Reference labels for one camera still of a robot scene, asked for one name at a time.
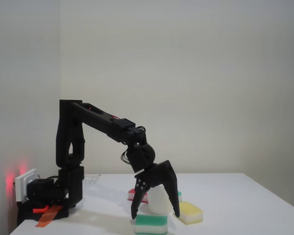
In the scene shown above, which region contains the red and white sponge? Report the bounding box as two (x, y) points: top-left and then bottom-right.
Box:
(127, 188), (149, 204)

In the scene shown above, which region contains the white paper cup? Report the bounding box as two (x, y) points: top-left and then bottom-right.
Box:
(147, 185), (173, 215)

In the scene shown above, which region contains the yellow and white sponge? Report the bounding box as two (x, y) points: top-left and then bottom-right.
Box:
(177, 201), (203, 225)

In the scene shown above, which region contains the printed label sticker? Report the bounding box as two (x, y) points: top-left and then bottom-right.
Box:
(84, 174), (101, 185)

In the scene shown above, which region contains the orange tape strip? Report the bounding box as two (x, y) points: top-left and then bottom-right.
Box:
(35, 204), (64, 228)

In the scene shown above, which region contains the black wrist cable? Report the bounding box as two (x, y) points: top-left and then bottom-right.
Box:
(121, 148), (132, 165)

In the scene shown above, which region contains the white wall socket box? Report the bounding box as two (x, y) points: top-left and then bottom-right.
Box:
(14, 168), (39, 203)

